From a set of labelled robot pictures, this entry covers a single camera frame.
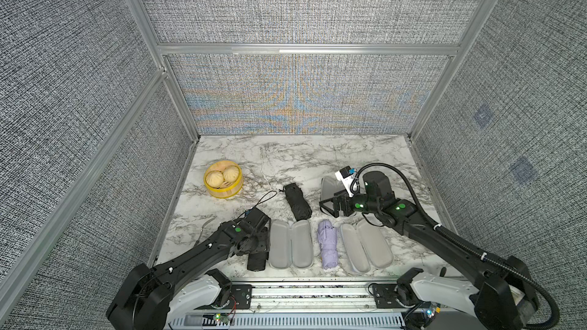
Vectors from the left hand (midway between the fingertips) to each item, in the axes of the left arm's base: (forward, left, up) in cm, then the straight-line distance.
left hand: (264, 244), depth 83 cm
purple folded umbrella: (+1, -23, +2) cm, 23 cm away
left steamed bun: (+27, +21, +3) cm, 35 cm away
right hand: (+10, -23, +17) cm, 30 cm away
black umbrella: (+11, -14, +3) cm, 18 cm away
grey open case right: (-1, -37, -1) cm, 37 cm away
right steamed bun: (+29, +15, +4) cm, 33 cm away
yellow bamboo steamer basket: (+22, +16, +2) cm, 27 cm away
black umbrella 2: (-6, +2, +1) cm, 7 cm away
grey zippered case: (0, -10, -1) cm, 10 cm away
